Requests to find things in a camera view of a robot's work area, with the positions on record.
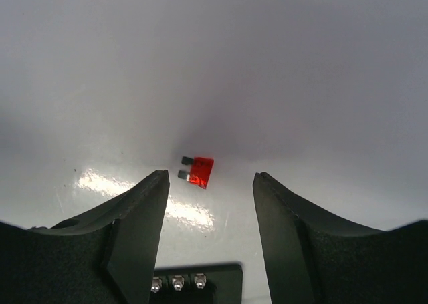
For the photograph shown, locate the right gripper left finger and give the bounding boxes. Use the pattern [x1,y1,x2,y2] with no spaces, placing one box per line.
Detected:
[30,170,170,303]

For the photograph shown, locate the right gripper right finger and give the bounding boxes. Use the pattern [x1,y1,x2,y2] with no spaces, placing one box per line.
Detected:
[253,172,387,303]

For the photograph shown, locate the black fuse box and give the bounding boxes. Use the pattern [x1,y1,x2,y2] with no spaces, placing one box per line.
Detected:
[149,263,243,304]

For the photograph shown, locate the red fuse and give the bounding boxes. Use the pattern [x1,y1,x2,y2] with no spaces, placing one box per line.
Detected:
[177,156,214,189]

